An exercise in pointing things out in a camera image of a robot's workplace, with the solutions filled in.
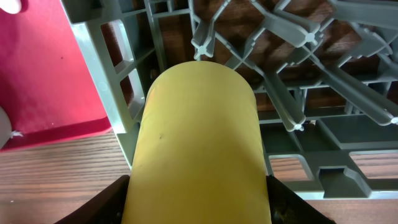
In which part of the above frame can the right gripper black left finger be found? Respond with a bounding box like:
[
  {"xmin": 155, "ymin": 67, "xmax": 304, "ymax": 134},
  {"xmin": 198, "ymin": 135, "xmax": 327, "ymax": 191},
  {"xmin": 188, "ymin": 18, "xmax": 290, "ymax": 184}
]
[{"xmin": 55, "ymin": 175, "xmax": 130, "ymax": 224}]

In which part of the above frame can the yellow plastic cup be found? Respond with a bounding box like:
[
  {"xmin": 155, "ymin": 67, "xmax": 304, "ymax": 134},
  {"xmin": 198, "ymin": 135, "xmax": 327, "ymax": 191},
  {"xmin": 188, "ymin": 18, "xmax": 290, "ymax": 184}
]
[{"xmin": 122, "ymin": 61, "xmax": 271, "ymax": 223}]

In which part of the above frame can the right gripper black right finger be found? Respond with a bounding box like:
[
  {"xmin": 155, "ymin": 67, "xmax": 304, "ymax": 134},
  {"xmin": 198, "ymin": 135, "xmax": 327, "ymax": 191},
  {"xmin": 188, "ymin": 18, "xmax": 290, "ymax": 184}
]
[{"xmin": 266, "ymin": 175, "xmax": 335, "ymax": 224}]

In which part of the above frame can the white plastic spoon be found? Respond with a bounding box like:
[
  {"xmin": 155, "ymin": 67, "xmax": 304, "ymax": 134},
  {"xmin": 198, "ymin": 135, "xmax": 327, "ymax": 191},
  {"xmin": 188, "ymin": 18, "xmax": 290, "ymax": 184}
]
[{"xmin": 0, "ymin": 0, "xmax": 22, "ymax": 14}]

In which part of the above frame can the green bowl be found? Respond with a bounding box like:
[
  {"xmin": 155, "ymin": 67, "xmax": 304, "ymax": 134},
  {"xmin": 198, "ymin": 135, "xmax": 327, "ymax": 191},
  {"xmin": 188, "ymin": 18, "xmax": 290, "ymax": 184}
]
[{"xmin": 0, "ymin": 107, "xmax": 12, "ymax": 149}]

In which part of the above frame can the grey dishwasher rack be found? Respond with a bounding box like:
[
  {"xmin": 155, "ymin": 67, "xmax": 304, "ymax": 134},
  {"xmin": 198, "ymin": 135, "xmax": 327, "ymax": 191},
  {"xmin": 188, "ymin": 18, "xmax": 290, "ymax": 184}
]
[{"xmin": 62, "ymin": 1, "xmax": 397, "ymax": 200}]

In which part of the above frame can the red plastic tray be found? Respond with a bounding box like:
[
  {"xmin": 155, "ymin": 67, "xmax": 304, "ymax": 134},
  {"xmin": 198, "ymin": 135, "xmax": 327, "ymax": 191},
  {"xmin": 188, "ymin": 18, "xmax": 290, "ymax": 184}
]
[{"xmin": 1, "ymin": 0, "xmax": 111, "ymax": 151}]

